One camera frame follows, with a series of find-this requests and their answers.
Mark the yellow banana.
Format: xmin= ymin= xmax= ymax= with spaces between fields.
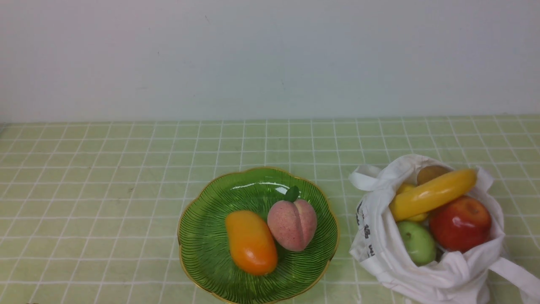
xmin=389 ymin=168 xmax=478 ymax=222

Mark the brown orange fruit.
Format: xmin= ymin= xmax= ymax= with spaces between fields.
xmin=416 ymin=166 xmax=453 ymax=185

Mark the white cloth bag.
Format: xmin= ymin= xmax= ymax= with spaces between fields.
xmin=349 ymin=154 xmax=539 ymax=304

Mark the pink peach with leaf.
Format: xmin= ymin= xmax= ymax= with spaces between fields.
xmin=267 ymin=185 xmax=318 ymax=252

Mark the orange mango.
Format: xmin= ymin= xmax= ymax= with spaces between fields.
xmin=224 ymin=210 xmax=278 ymax=276

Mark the green glass plate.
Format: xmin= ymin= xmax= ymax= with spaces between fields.
xmin=177 ymin=167 xmax=340 ymax=304

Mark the yellow lemon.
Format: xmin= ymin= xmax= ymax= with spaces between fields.
xmin=396 ymin=183 xmax=429 ymax=223

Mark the green apple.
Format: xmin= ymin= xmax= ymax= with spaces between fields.
xmin=397 ymin=221 xmax=437 ymax=267

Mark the green checkered tablecloth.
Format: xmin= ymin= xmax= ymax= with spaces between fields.
xmin=0 ymin=114 xmax=540 ymax=304

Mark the red apple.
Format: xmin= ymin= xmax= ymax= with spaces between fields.
xmin=429 ymin=195 xmax=492 ymax=253

